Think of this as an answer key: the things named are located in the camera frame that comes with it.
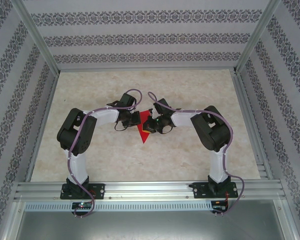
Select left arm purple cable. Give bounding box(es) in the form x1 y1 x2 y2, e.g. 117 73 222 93
67 88 144 218

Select gripper black cable loop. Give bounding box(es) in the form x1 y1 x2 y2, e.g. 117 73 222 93
159 124 175 135
113 120 128 132

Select aluminium frame cross bar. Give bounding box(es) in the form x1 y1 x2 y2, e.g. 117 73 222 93
57 66 238 74

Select grey metal sheet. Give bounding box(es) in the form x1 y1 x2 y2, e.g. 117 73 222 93
13 210 291 240

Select left gripper black cable loop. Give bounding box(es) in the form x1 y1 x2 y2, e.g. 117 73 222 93
113 120 128 132

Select aluminium frame post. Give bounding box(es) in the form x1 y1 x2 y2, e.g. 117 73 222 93
10 0 61 76
233 0 282 76

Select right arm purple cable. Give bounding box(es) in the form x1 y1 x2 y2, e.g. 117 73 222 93
147 91 246 217

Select slotted grey cable duct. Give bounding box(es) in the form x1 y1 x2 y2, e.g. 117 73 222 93
24 201 216 212

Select aluminium mounting rail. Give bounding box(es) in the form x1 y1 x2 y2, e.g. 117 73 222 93
14 181 288 201

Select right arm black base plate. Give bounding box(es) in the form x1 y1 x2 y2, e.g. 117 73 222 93
191 181 240 200

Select right gripper black cable loop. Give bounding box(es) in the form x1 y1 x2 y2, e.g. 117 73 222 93
159 124 175 135

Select red paper sheet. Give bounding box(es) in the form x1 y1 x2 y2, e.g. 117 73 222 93
136 109 153 145

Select aluminium table side rail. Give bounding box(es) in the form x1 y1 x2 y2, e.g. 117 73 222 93
24 71 61 183
231 69 275 181

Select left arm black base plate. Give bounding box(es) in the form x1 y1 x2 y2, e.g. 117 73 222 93
60 183 106 201

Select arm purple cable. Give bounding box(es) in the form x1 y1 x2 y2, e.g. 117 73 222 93
67 88 144 218
147 91 246 217

